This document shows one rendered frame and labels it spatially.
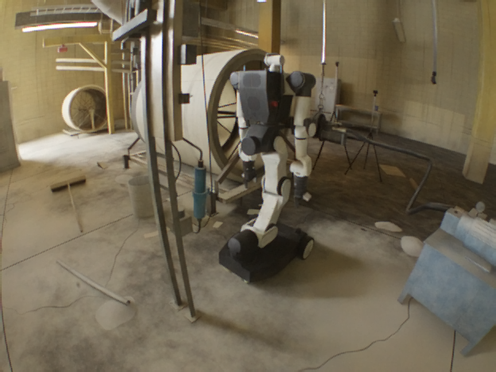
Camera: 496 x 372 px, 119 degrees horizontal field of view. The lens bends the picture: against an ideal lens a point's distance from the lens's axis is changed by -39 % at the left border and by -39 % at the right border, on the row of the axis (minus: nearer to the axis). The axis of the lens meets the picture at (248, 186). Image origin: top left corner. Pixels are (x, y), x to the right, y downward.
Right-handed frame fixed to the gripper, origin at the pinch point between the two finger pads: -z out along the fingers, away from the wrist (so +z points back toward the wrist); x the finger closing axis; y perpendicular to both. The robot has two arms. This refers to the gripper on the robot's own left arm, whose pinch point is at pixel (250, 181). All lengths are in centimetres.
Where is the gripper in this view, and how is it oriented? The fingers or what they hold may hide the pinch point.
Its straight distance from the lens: 183.6
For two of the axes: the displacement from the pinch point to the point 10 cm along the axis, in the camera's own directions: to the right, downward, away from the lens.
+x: 6.4, -4.6, 6.1
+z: -1.1, -8.4, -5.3
